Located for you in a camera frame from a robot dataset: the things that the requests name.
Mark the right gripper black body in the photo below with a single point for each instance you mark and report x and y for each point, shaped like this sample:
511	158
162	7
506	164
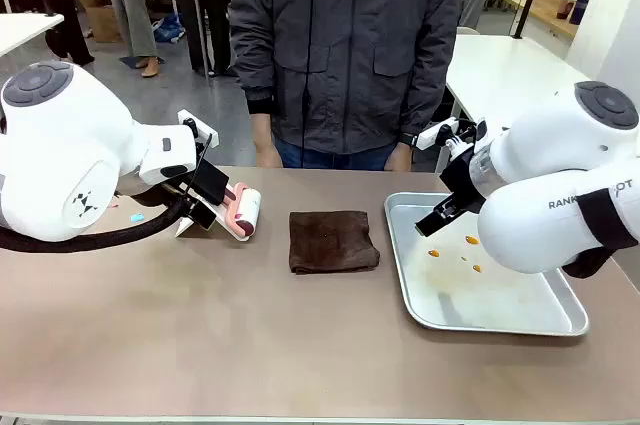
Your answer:
462	177

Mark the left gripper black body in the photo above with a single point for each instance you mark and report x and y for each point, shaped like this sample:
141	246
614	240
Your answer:
181	192

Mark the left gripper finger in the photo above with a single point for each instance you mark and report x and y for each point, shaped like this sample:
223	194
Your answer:
204	215
210	184

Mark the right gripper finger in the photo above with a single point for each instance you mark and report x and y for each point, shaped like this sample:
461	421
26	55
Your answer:
445	220
434	212

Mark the pink lint roller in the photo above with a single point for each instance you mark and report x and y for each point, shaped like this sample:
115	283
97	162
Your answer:
245	215

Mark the brown cloth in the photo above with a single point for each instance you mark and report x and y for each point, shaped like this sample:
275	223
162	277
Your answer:
332	242

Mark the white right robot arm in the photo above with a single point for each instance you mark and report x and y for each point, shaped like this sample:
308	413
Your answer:
550	180

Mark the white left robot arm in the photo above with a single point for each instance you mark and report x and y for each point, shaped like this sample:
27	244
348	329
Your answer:
60	145

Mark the person's left forearm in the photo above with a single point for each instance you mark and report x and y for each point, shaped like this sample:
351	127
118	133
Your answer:
425	95

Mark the person's right forearm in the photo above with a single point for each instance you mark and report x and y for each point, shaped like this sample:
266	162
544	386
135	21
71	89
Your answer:
256	90

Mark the person's left hand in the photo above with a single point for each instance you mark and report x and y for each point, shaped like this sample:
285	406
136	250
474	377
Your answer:
399	159

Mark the person's right hand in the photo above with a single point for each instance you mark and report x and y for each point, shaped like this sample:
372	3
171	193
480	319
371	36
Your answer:
267	152

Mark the white folded roller stand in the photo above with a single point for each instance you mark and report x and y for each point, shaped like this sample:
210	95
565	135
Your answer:
186	229

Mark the black wrist watch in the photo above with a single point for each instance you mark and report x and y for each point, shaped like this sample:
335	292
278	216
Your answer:
408	140

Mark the silver metal tray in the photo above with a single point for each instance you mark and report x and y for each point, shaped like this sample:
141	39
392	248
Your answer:
450	300

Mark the large white table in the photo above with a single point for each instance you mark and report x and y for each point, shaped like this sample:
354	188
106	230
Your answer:
510	75

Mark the blue floor mat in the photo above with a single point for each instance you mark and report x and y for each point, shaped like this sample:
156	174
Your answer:
131	61

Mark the blue plastic bag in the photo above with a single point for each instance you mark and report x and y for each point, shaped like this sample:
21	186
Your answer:
169	27

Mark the person in black clothes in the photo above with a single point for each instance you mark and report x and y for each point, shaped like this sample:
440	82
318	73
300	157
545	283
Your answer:
210	10

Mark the person in grey jacket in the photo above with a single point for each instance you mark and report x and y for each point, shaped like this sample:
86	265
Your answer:
345	45

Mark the person in grey trousers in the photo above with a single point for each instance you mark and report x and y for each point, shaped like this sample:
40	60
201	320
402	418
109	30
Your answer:
135	20

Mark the wooden table with drinks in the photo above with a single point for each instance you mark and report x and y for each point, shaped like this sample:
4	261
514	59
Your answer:
545	12

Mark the brown cardboard box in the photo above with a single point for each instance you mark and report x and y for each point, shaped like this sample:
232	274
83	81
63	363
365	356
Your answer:
104	22

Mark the blue cup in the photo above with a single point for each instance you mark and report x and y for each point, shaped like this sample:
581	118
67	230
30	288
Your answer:
579	10

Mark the person in red jacket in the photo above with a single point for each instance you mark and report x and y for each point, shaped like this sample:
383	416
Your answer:
70	20

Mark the small white table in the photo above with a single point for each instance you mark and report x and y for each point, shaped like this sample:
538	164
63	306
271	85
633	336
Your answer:
25	30

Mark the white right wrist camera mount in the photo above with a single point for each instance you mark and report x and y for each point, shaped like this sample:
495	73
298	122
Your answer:
437	134

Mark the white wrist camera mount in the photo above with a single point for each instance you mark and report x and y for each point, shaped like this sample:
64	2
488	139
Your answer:
199	126
437	134

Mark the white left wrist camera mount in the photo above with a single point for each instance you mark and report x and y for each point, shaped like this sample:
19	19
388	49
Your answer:
199	126

